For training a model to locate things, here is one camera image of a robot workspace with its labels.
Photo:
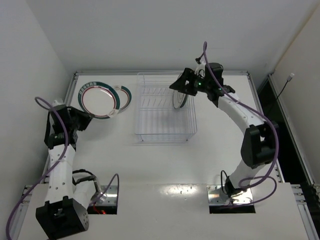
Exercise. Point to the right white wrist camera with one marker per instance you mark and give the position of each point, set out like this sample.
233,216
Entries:
200,70

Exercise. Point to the white wire dish rack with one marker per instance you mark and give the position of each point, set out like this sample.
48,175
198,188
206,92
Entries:
156,119

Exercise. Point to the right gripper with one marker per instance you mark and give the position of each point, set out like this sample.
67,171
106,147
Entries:
189,83

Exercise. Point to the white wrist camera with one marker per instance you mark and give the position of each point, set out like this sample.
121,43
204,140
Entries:
200,70
57,102

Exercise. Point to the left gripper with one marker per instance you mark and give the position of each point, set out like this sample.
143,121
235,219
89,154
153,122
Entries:
75,118

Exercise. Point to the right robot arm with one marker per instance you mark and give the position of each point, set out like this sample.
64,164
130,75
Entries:
260,145

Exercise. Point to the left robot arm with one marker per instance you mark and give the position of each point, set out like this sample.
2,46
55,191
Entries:
65,209

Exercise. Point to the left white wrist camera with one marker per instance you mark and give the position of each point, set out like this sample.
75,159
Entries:
57,102

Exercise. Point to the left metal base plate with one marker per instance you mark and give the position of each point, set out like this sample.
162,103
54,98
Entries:
107,198

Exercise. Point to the dark green patterned plate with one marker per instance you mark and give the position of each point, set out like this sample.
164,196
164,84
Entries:
184,101

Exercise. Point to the metal base plate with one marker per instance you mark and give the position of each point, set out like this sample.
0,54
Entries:
107,198
216,197

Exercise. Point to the green red rimmed plate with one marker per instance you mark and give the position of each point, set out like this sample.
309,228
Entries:
99,99
125,96

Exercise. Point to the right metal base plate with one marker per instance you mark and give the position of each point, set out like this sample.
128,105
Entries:
216,197

